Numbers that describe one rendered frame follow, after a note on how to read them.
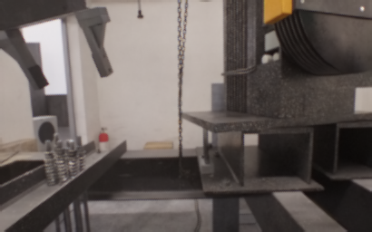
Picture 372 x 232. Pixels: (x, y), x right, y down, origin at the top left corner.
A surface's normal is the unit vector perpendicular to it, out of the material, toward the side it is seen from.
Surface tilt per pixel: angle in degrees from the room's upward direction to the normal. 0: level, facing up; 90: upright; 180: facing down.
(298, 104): 90
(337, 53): 90
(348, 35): 90
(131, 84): 90
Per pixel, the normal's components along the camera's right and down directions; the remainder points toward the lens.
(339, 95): 0.26, 0.10
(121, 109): 0.00, 0.11
